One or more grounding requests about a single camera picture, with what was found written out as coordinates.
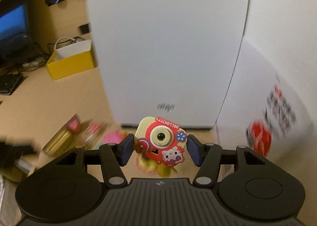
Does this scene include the red white snack packet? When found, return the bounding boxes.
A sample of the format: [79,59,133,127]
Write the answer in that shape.
[82,123,104,149]

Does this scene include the Hello Kitty camera toy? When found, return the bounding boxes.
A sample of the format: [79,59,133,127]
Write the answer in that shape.
[133,116,187,167]

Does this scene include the long cracker snack packet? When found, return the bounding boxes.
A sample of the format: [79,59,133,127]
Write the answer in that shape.
[42,127,73,156]

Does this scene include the pink and blue toy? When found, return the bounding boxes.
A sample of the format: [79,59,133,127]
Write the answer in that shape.
[95,130,127,149]

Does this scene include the yellow pink cup toy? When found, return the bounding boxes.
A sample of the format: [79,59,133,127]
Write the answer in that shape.
[136,155,177,178]

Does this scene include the black keyboard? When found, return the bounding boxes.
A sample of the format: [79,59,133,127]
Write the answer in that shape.
[0,73,23,95]

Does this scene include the yellow cardboard box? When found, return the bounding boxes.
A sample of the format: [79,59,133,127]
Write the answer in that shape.
[46,39,97,80]

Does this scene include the dark monitor screen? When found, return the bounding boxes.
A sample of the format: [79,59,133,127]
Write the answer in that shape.
[1,0,33,66]

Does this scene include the white cable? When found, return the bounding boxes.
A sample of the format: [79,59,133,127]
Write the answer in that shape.
[53,36,85,52]

